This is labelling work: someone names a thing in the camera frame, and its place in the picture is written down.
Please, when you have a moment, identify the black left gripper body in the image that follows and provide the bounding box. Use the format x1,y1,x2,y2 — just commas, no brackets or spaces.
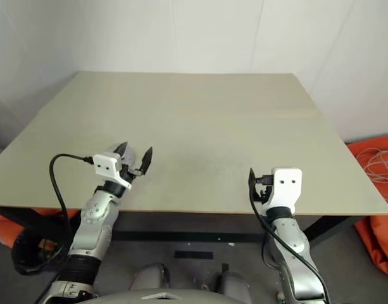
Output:
119,164,144,183

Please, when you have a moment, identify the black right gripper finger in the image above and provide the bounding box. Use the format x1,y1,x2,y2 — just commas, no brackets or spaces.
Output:
247,167,258,199

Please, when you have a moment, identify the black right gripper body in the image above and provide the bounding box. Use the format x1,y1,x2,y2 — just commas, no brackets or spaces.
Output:
252,174,275,205

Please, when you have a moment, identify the black floor tape strip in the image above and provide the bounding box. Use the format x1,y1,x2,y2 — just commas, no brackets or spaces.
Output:
174,250,215,261

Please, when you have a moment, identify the grey rounded robot leg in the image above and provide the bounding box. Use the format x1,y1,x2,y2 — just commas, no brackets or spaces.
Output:
216,270,252,294
129,262,172,291

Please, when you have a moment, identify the orange beanbag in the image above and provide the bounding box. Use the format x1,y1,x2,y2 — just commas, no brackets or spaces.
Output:
346,132,388,280

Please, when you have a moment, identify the black fabric bag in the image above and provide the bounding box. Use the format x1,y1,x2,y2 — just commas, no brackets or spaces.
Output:
11,227,72,277

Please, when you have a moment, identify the grey robot torso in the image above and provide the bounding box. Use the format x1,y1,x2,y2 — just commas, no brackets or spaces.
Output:
94,286,277,304

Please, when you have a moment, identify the orange cushion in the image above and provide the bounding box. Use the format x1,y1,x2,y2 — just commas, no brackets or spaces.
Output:
0,207,81,248

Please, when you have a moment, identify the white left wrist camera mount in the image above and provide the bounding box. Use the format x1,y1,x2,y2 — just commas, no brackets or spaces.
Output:
92,152,133,191

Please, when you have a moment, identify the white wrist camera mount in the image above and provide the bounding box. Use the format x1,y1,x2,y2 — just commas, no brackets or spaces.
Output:
92,152,133,191
265,167,304,214

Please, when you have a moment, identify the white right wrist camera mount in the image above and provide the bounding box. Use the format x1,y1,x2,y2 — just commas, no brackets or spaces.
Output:
265,167,304,214

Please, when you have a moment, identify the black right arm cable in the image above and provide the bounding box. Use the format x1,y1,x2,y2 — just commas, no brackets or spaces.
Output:
248,189,331,304

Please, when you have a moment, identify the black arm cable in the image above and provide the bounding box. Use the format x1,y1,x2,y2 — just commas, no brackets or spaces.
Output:
248,189,331,304
49,153,95,256

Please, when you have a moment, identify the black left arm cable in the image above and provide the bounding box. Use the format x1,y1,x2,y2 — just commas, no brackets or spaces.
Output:
49,153,95,256

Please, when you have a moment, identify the black metal table frame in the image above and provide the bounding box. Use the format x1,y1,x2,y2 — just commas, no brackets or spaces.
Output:
0,205,372,251

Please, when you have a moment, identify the white coiled cable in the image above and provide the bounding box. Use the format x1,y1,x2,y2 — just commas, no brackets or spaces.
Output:
354,148,388,184

